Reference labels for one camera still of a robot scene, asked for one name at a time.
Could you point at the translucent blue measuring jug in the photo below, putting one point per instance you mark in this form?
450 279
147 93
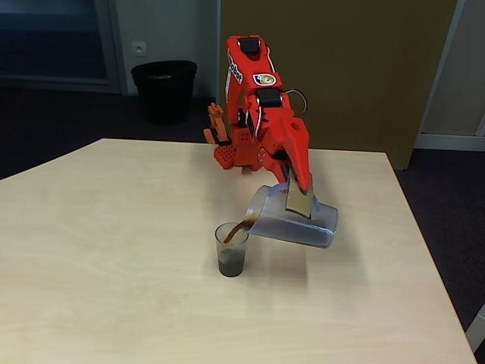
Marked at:
295 231

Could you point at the dark glass window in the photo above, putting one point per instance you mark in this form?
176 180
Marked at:
57 45

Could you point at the light grey furniture corner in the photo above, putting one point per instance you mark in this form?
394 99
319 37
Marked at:
478 333

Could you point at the red gripper black motor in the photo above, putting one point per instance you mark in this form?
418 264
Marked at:
293 149

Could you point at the orange table clamp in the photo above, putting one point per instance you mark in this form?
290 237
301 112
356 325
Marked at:
218 125

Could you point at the clear plastic cup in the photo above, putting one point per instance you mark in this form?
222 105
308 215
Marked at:
231 261

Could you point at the black waste bin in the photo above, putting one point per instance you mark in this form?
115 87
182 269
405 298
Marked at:
164 95

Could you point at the white wall socket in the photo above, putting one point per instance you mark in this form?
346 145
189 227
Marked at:
139 48

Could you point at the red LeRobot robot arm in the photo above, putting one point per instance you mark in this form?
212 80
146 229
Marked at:
246 68

